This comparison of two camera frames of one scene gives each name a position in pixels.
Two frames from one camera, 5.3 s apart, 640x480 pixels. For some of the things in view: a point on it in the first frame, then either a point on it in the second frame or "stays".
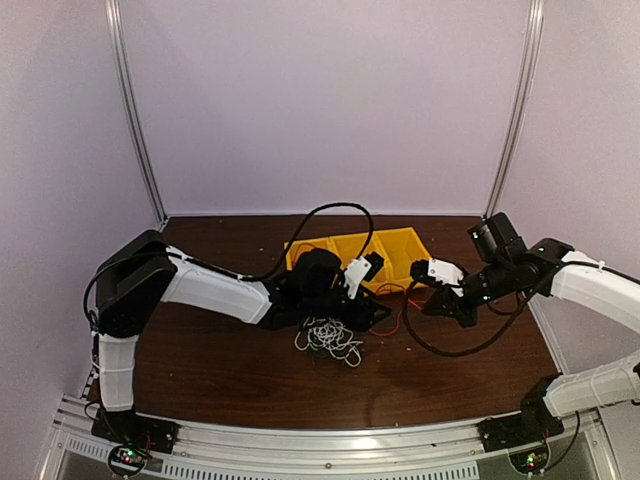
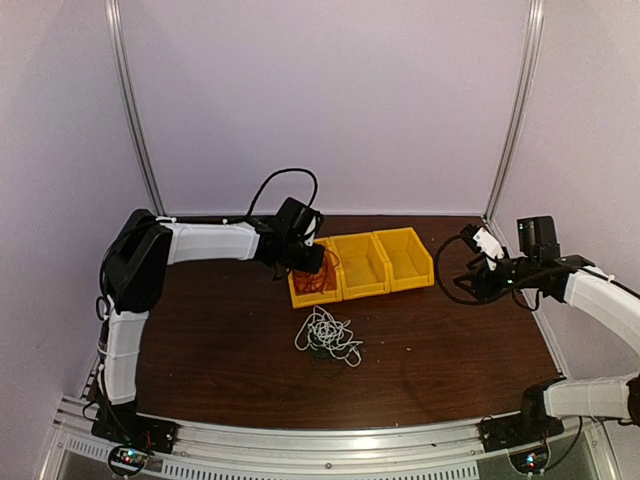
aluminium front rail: x=451 y=451 stays
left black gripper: x=360 y=319 -> x=313 y=264
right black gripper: x=444 y=302 -> x=482 y=281
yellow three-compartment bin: x=397 y=247 stays
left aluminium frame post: x=113 y=10 stays
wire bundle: x=331 y=336 stays
